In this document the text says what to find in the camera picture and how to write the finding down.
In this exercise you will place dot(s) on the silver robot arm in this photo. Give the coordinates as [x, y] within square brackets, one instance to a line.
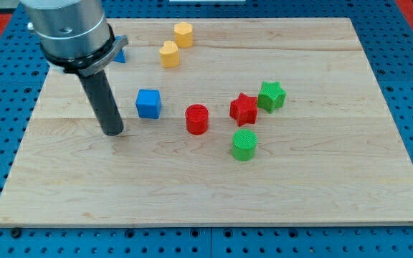
[74, 34]

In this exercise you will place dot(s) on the yellow heart block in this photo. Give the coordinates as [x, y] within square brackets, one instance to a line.
[169, 54]

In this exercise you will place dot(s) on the blue triangle block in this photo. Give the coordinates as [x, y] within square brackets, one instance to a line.
[120, 57]

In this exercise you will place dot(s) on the red cylinder block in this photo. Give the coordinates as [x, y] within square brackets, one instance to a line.
[197, 117]

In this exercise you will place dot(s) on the wooden board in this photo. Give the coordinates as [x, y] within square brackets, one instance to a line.
[330, 156]

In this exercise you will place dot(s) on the green cylinder block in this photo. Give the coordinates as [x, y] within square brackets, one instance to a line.
[244, 142]

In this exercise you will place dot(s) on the red star block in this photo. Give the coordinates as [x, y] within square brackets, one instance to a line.
[244, 109]

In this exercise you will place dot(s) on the blue cube block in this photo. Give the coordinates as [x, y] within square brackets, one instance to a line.
[148, 103]

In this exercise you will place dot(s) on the green star block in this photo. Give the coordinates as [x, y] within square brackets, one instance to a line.
[271, 96]

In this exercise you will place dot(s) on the yellow hexagon block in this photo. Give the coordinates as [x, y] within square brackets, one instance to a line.
[183, 33]

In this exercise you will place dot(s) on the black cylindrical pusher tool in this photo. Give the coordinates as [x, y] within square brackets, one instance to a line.
[103, 103]

